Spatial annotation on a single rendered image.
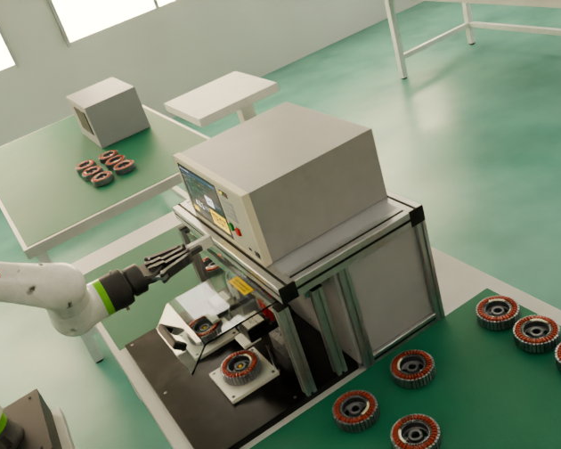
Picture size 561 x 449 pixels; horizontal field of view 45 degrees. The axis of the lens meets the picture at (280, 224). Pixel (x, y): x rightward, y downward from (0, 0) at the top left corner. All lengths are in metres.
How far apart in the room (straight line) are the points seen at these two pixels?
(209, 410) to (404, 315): 0.58
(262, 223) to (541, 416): 0.77
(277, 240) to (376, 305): 0.32
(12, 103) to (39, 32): 0.65
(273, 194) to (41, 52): 4.85
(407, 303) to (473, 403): 0.32
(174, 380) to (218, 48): 5.11
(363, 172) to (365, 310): 0.35
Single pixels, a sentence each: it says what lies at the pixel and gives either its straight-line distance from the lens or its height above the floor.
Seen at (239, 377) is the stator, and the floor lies 0.81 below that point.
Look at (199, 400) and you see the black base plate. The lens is 1.91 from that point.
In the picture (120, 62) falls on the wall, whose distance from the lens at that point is 6.48.
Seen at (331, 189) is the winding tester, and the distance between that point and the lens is 1.70.
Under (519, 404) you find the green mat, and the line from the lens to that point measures 1.70.
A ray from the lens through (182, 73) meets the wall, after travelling 6.69.
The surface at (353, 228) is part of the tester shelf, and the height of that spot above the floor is 1.11.
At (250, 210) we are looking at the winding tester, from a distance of 1.59.
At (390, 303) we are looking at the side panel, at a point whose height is 0.89.
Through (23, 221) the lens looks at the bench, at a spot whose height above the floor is 0.75.
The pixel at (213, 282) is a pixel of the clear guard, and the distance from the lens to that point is 1.78.
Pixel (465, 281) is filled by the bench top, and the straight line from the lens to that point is 2.07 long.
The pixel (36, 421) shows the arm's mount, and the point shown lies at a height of 0.85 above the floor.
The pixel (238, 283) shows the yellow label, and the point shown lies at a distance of 1.74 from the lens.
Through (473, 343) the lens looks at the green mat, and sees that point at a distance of 1.86.
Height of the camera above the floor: 1.99
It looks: 29 degrees down
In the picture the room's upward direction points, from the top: 18 degrees counter-clockwise
